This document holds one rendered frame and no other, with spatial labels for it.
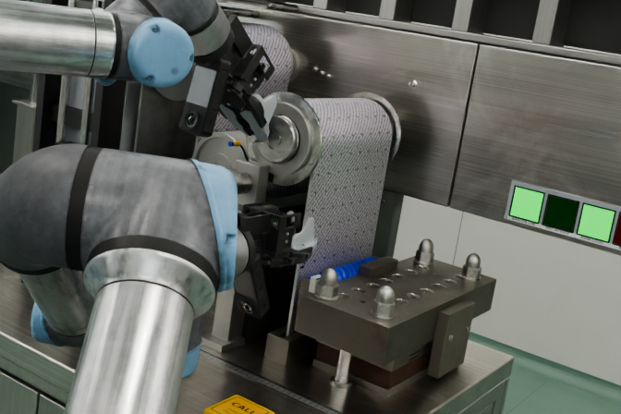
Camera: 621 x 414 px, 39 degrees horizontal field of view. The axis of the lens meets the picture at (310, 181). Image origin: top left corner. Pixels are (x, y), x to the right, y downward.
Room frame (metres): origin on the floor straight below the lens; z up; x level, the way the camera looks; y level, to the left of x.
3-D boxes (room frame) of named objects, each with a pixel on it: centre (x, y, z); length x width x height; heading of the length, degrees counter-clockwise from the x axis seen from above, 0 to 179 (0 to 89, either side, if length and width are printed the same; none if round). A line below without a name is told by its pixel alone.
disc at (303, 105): (1.35, 0.05, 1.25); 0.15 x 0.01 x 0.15; 57
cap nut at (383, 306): (1.23, -0.14, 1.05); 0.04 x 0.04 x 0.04
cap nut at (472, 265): (1.50, -0.31, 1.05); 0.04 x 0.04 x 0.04
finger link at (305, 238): (1.31, -0.01, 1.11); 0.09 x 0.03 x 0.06; 146
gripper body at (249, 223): (1.23, 0.06, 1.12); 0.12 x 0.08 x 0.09; 147
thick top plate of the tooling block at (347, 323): (1.39, -0.19, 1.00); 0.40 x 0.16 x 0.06; 147
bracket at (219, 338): (1.34, 0.11, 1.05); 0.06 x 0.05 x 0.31; 147
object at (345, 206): (1.43, -0.06, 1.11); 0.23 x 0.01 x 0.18; 147
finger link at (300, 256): (1.26, 0.01, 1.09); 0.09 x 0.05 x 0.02; 146
